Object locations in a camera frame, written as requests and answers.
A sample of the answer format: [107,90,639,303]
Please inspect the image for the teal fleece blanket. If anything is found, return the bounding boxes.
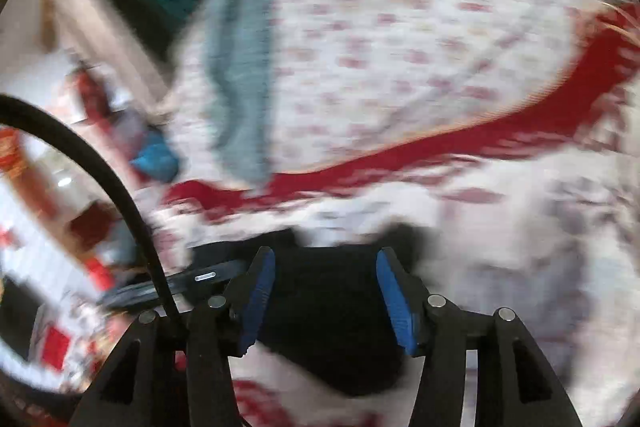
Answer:
[202,0,291,185]

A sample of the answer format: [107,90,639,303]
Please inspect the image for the blue object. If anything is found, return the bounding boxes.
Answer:
[129,132,181,182]

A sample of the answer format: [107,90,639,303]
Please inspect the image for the white rose print bedsheet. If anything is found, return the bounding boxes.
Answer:
[165,0,626,178]

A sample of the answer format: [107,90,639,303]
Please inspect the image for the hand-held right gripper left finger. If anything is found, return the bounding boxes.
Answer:
[67,246,277,427]

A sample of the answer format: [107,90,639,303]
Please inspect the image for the black pants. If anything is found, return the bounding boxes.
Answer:
[190,224,441,398]

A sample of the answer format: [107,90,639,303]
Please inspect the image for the beige cloth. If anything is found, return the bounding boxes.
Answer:
[42,0,173,112]

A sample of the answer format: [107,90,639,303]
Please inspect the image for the black cable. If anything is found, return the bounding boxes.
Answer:
[0,94,181,315]

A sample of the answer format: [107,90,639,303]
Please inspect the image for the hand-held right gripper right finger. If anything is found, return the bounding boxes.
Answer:
[376,248,583,427]

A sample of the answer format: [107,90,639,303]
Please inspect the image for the red white floral fleece blanket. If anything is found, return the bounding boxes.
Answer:
[150,2,640,427]

